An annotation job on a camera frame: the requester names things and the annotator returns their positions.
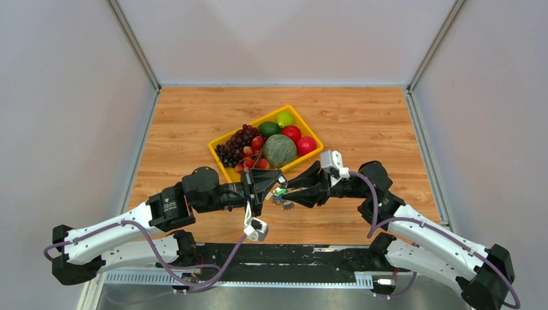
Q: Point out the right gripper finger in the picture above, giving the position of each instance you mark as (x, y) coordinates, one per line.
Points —
(309, 197)
(308, 178)

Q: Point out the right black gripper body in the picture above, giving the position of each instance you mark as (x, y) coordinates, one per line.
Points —
(344, 188)

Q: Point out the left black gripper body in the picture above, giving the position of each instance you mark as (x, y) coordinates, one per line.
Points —
(249, 191)

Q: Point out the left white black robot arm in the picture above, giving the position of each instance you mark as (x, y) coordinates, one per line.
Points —
(154, 229)

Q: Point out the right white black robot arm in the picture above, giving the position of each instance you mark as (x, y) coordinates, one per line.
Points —
(481, 275)

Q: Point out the pile of coloured tagged keys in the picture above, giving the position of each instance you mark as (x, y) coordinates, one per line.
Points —
(276, 194)

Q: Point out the pink red apple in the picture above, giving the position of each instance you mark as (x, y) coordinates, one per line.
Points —
(305, 145)

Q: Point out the green netted melon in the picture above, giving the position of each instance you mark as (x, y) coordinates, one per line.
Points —
(279, 150)

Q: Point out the dark purple grape bunch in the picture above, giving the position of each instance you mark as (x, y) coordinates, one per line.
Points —
(229, 152)

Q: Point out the dark green avocado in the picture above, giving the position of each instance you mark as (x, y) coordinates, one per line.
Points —
(268, 129)

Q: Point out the light green lime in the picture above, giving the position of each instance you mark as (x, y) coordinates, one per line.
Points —
(284, 119)

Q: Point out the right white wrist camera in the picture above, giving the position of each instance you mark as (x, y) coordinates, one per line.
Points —
(332, 165)

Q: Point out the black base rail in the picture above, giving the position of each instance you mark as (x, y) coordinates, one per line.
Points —
(277, 266)

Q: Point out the right aluminium frame post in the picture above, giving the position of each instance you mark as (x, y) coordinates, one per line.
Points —
(438, 40)

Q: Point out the aluminium frame post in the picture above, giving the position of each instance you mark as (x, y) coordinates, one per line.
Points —
(438, 40)
(133, 42)

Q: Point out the left aluminium frame post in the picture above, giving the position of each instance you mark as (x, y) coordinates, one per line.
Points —
(133, 42)

